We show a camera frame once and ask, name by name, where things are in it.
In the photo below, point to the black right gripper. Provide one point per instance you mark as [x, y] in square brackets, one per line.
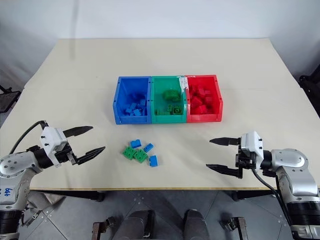
[246, 161]

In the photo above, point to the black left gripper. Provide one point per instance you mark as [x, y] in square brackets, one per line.
[63, 155]

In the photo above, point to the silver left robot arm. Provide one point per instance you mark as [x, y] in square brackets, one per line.
[15, 165]

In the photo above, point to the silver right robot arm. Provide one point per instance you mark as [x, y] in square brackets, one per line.
[292, 172]

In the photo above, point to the green toy brick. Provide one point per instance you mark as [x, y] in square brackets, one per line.
[140, 155]
[160, 111]
[170, 108]
[177, 110]
[128, 152]

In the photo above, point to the blue toy brick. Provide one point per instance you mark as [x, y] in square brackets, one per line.
[128, 110]
[135, 143]
[137, 112]
[135, 103]
[148, 147]
[154, 161]
[142, 102]

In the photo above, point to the red toy brick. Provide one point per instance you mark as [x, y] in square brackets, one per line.
[209, 100]
[200, 109]
[207, 92]
[196, 101]

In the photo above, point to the blue plastic bin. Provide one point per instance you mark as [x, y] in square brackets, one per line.
[118, 100]

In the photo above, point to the red plastic bin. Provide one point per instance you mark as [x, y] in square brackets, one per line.
[217, 85]

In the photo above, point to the dark rounded shape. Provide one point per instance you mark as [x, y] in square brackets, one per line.
[138, 225]
[196, 225]

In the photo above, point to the white tape strip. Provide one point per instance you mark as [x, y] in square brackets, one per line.
[183, 83]

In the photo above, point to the black metal stand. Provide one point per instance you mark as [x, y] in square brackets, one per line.
[8, 98]

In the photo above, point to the green plastic bin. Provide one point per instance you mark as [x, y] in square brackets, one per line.
[156, 87]

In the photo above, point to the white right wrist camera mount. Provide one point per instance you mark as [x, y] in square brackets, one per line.
[252, 143]

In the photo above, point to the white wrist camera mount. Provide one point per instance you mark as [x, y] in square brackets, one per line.
[252, 143]
[51, 140]

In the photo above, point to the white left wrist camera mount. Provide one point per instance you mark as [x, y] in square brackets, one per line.
[51, 140]

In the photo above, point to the black table frame bar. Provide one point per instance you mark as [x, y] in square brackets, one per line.
[252, 195]
[75, 195]

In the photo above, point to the brown metal bracket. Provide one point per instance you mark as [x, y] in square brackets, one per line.
[236, 227]
[102, 228]

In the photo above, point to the black equipment frame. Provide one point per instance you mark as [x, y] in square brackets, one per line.
[311, 82]

